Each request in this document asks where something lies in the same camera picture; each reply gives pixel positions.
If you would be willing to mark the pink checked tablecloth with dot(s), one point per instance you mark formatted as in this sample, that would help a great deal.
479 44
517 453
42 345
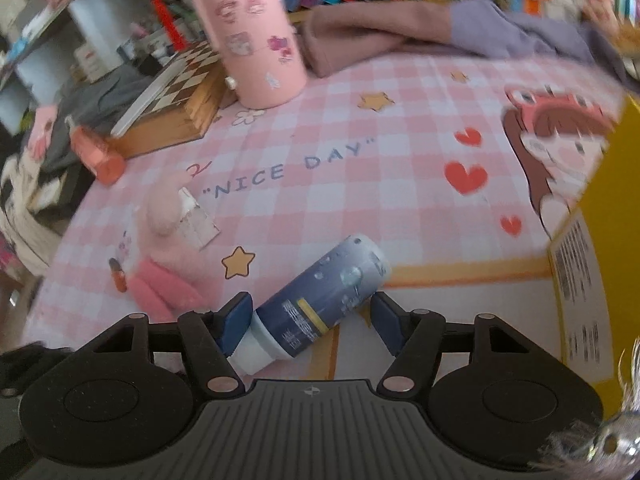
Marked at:
350 200

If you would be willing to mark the white printed clothing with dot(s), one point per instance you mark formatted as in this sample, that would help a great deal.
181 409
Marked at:
30 230

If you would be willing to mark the pen holder with pens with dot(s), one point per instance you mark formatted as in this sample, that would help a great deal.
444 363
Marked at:
142 45

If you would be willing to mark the white shelf unit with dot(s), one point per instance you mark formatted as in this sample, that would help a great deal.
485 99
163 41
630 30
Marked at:
95 7

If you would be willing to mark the orange pink bottle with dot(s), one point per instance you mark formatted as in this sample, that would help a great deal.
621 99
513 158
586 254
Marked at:
97 155

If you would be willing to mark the orange and white box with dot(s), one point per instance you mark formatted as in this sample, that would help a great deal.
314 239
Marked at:
525 2

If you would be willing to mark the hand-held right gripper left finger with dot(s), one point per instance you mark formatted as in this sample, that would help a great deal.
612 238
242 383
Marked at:
235 325

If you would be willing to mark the fluffy charm with metal bell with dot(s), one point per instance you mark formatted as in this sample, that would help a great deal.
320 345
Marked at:
615 435

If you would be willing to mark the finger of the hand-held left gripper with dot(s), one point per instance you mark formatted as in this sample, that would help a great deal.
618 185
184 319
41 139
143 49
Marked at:
25 365

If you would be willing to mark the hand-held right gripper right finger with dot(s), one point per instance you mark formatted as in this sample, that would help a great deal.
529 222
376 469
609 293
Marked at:
390 322

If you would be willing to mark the grey cloth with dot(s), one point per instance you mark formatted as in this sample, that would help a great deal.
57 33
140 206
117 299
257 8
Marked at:
95 105

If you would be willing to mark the wooden chess board box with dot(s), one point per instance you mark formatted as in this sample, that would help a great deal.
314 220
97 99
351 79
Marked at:
170 110

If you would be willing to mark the mauve cloth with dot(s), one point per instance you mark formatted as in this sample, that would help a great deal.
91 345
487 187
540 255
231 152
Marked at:
400 35

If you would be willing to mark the pink cylindrical container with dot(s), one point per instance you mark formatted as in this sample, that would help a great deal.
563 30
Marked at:
250 45

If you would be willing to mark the dark blue tube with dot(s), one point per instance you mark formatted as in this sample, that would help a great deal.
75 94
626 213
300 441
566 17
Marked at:
310 305

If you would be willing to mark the pink plush toy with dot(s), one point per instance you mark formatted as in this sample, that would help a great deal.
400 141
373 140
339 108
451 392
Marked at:
165 280

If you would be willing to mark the pink flat pouch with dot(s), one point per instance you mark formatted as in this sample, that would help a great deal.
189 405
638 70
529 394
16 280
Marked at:
42 132

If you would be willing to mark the yellow cardboard box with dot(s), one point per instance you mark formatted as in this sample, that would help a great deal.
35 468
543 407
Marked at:
610 240

